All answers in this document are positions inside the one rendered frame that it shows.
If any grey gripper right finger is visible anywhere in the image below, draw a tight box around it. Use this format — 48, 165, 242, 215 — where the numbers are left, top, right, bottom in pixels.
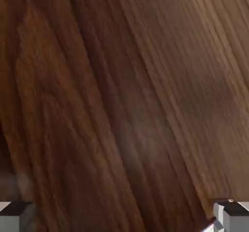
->
202, 198, 249, 232

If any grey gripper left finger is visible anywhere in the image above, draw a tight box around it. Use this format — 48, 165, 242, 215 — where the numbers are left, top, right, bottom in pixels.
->
0, 201, 36, 232

